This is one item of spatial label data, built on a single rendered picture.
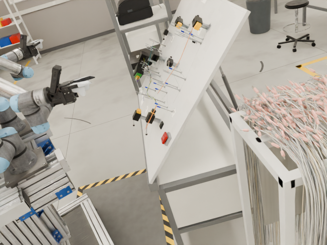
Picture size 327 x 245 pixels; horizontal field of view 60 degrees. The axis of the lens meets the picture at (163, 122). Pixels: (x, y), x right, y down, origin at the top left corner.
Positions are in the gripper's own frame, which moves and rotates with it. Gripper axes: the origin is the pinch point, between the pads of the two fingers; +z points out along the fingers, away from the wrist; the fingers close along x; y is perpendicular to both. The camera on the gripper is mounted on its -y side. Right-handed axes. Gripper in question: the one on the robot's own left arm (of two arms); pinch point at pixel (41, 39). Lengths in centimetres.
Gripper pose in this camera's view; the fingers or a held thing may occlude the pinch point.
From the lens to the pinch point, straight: 241.8
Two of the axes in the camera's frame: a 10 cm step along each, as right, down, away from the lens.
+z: 5.3, -5.7, 6.3
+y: 1.2, 7.9, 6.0
